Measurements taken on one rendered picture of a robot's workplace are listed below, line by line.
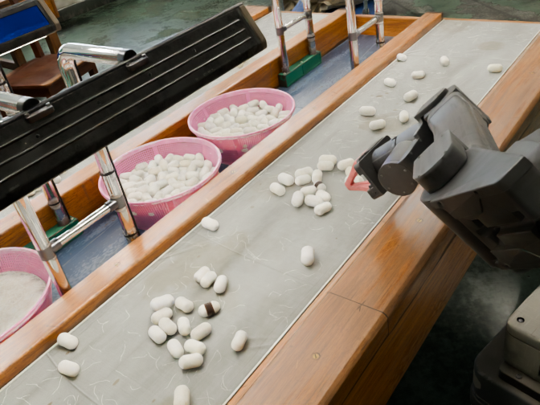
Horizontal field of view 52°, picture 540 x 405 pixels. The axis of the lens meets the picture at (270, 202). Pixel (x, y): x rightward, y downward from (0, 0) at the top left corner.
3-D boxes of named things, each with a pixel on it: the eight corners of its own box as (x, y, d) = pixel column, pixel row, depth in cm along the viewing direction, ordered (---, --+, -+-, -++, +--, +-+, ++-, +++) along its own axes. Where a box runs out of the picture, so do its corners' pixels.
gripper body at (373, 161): (349, 168, 87) (381, 148, 82) (380, 138, 94) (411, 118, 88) (375, 199, 88) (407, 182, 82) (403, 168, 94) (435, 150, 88)
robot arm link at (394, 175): (492, 124, 77) (447, 83, 77) (468, 172, 70) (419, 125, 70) (435, 165, 87) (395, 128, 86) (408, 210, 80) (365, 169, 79)
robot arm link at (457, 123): (570, 241, 40) (462, 139, 39) (506, 288, 42) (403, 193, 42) (497, 122, 79) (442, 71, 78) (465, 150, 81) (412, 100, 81)
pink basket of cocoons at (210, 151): (244, 171, 129) (237, 136, 124) (205, 243, 109) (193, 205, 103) (145, 171, 137) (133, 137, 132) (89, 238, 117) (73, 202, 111)
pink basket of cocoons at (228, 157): (320, 128, 141) (316, 94, 135) (257, 182, 124) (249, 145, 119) (240, 114, 156) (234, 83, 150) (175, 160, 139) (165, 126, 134)
